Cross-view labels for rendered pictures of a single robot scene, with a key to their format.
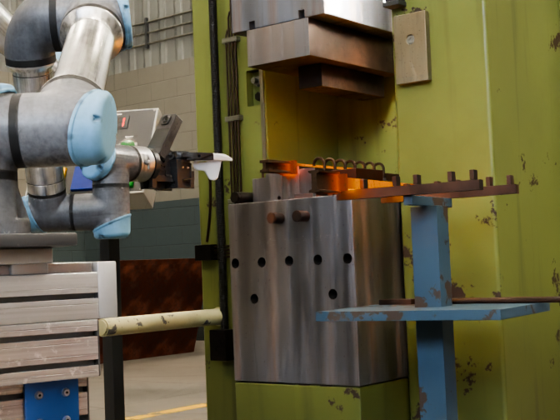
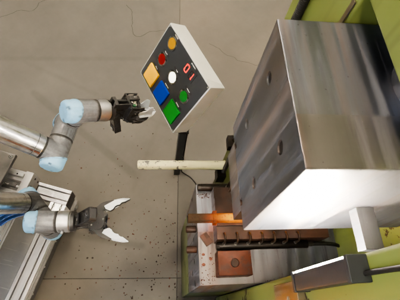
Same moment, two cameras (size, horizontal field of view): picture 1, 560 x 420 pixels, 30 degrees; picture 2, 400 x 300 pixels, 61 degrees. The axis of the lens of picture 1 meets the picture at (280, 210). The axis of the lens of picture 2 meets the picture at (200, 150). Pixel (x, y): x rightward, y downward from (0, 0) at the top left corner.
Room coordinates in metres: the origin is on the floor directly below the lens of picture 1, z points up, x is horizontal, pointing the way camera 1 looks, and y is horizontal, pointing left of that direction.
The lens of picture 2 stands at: (2.24, -0.14, 2.20)
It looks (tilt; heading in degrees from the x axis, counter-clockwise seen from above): 63 degrees down; 36
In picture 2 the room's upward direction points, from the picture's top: 15 degrees clockwise
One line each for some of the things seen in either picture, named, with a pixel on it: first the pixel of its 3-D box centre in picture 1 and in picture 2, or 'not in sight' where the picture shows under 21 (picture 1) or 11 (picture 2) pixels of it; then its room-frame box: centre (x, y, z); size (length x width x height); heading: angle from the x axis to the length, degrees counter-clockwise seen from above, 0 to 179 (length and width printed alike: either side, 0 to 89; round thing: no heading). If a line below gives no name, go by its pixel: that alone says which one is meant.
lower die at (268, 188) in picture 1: (331, 187); (268, 213); (2.78, -0.14, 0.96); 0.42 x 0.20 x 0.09; 142
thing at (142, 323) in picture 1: (163, 322); (181, 165); (2.76, 0.32, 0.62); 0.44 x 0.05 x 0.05; 142
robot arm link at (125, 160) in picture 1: (109, 163); (42, 222); (2.12, 0.34, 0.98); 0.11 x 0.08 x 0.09; 142
